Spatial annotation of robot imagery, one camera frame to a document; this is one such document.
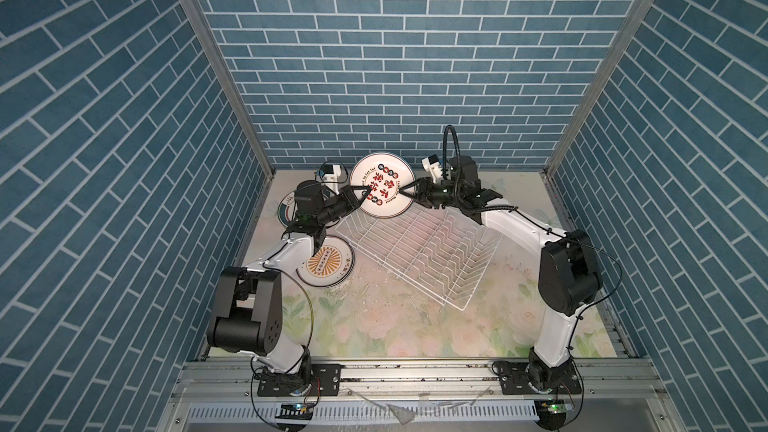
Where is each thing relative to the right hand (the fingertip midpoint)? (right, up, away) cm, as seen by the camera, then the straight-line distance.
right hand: (399, 189), depth 84 cm
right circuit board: (+37, -54, -13) cm, 67 cm away
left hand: (-8, 0, -1) cm, 8 cm away
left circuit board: (-25, -55, -11) cm, 61 cm away
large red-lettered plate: (-4, +5, +2) cm, 6 cm away
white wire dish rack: (+11, -18, +8) cm, 22 cm away
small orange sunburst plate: (-21, -23, +8) cm, 32 cm away
